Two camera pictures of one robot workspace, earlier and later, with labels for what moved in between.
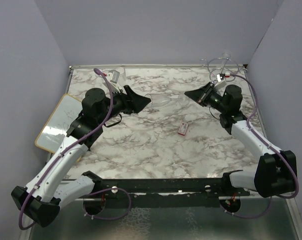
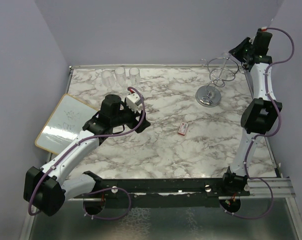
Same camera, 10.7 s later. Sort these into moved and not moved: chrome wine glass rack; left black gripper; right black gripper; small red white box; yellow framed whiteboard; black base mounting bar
Moved: right black gripper; left black gripper
Not moved: black base mounting bar; small red white box; chrome wine glass rack; yellow framed whiteboard
